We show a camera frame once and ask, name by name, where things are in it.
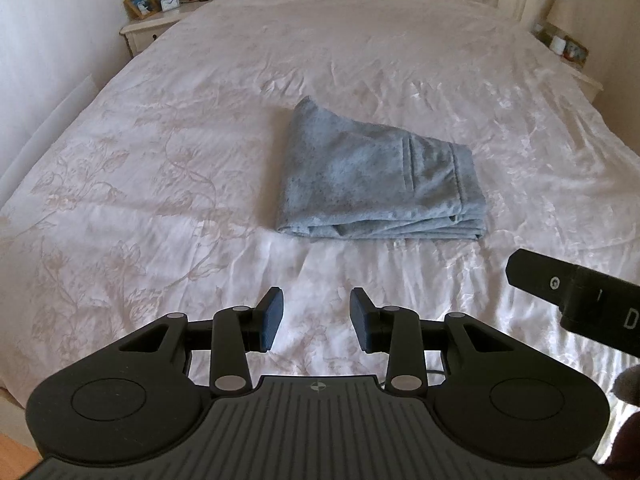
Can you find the white nightstand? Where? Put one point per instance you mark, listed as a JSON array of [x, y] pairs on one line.
[[139, 35], [590, 87]]

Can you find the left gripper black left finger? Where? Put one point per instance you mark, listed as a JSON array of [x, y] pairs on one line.
[[269, 312]]

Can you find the grey pants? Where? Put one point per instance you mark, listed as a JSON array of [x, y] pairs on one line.
[[352, 180]]

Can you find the right white nightstand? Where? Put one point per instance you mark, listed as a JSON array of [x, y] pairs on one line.
[[590, 87]]

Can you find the framed photo on nightstand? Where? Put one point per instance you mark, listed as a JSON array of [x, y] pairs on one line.
[[142, 9]]

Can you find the right white table lamp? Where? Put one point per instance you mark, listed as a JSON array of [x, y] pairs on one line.
[[560, 17]]

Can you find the small white alarm clock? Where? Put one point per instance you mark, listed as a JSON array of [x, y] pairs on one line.
[[168, 5]]

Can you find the white floral bedspread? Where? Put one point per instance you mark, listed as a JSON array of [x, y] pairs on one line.
[[161, 196]]

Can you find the left white nightstand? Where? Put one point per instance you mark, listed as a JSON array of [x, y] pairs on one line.
[[139, 35]]

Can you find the small picture on right nightstand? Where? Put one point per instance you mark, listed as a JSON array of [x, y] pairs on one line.
[[575, 53]]

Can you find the white jar on nightstand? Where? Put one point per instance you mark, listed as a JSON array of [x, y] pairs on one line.
[[557, 45]]

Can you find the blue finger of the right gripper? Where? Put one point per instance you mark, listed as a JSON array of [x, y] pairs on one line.
[[541, 276]]

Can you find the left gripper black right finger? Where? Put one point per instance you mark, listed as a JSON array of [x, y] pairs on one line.
[[366, 321]]

